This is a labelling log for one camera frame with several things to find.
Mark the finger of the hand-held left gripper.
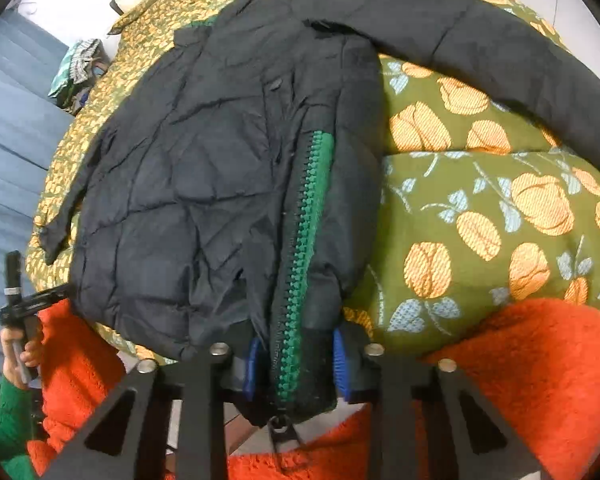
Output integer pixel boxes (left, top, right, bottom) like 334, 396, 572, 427
36, 284, 76, 311

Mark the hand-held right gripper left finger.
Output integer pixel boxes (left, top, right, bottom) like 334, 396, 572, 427
40, 337, 269, 480

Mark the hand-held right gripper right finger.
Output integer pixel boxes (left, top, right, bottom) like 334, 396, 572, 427
332, 330, 553, 480

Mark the black puffer jacket green zipper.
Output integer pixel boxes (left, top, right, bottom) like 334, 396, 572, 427
37, 0, 600, 456

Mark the person's left forearm green sleeve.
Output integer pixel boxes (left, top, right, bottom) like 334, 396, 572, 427
0, 375, 37, 480

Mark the person's left hand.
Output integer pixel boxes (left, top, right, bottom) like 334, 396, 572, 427
1, 327, 45, 388

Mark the blue ribbed cushion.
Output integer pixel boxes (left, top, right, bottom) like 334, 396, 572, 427
0, 10, 77, 386

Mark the person's orange fuzzy clothing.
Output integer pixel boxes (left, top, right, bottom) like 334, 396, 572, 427
27, 297, 600, 480

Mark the green white patterned cloth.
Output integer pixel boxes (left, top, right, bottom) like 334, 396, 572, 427
47, 37, 112, 115

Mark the green orange floral bedspread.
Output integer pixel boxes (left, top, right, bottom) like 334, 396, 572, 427
25, 0, 600, 367

